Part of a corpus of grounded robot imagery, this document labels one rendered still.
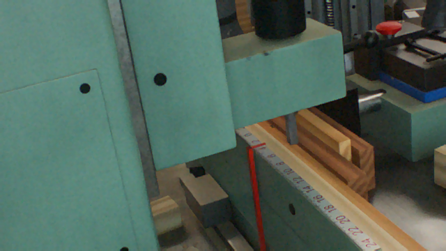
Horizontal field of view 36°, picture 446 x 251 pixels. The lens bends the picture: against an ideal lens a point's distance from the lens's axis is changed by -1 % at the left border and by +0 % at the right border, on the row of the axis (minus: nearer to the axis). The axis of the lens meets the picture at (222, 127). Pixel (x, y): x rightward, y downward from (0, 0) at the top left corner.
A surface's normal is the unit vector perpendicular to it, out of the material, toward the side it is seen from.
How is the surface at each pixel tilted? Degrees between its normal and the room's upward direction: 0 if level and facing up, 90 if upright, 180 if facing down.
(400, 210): 0
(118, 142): 90
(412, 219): 0
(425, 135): 90
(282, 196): 90
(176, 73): 90
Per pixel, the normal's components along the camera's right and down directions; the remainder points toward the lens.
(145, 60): 0.36, 0.35
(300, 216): -0.92, 0.27
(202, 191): -0.14, -0.90
